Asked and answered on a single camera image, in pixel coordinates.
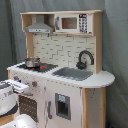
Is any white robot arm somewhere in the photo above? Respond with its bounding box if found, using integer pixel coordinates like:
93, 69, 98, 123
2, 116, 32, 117
0, 79, 38, 128

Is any silver toy pot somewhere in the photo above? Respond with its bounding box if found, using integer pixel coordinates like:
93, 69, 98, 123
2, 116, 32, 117
25, 57, 40, 68

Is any black toy faucet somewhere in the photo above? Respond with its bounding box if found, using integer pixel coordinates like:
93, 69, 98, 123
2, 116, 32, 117
75, 49, 95, 71

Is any grey range hood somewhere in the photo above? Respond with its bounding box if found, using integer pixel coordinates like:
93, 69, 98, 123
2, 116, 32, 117
25, 15, 54, 34

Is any wooden toy kitchen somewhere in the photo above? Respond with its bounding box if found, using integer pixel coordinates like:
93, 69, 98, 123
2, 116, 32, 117
8, 10, 115, 128

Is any black toy stovetop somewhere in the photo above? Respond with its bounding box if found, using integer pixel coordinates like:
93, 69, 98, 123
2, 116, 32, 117
20, 63, 56, 72

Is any toy fridge door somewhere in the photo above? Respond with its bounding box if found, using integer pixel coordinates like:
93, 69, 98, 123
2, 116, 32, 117
46, 81, 81, 128

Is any grey toy sink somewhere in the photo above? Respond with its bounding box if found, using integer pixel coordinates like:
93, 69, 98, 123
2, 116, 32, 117
53, 67, 92, 81

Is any white toy microwave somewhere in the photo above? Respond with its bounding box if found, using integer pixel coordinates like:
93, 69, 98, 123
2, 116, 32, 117
55, 14, 92, 34

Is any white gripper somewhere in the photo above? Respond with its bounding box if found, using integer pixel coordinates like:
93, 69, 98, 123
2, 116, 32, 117
0, 79, 29, 100

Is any toy oven door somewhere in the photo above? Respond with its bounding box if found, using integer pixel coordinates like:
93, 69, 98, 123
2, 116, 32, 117
19, 95, 38, 122

